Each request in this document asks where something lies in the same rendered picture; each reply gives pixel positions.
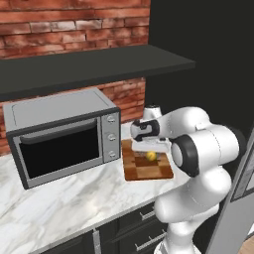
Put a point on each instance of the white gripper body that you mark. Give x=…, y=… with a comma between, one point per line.
x=150, y=146

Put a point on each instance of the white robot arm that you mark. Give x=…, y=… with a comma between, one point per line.
x=205, y=155

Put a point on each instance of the yellow lemon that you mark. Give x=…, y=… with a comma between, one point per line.
x=151, y=156

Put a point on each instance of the wooden checkered cutting board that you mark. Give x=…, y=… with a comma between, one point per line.
x=145, y=169

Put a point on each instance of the dark tall fridge housing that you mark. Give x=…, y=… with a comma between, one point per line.
x=205, y=49

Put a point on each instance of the grey oven knob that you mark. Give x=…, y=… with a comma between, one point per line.
x=111, y=136
x=112, y=153
x=111, y=119

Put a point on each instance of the dark shallow drawer front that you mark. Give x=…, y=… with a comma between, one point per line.
x=132, y=220

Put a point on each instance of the dark glass oven door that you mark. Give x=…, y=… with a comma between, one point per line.
x=59, y=152

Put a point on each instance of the dark deep drawer front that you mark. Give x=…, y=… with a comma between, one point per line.
x=127, y=243

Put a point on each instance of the grey toaster oven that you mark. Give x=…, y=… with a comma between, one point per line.
x=56, y=110

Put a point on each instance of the dark cupboard door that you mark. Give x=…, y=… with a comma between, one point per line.
x=71, y=245

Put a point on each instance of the dark wall shelf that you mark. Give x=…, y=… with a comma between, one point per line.
x=82, y=67

